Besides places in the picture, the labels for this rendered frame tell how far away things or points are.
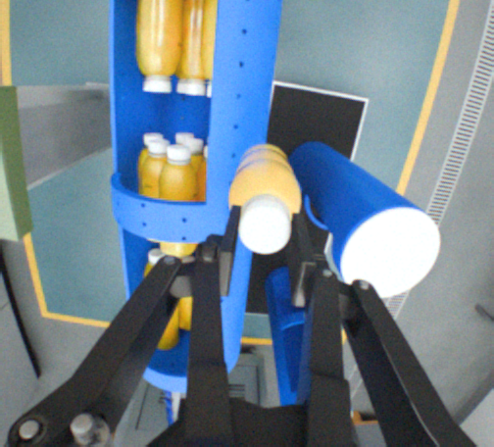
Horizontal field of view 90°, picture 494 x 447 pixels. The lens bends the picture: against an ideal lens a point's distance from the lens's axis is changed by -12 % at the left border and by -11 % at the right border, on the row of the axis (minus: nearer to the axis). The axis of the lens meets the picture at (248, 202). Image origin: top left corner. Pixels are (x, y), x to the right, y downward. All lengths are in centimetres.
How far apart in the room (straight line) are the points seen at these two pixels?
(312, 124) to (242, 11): 116
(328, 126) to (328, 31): 51
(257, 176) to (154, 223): 25
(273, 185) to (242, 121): 21
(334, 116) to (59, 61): 154
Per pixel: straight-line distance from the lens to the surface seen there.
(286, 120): 149
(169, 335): 76
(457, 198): 231
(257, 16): 43
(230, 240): 16
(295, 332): 179
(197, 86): 54
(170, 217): 43
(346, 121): 158
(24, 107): 91
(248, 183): 23
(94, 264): 223
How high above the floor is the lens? 161
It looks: 68 degrees down
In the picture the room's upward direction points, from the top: 175 degrees clockwise
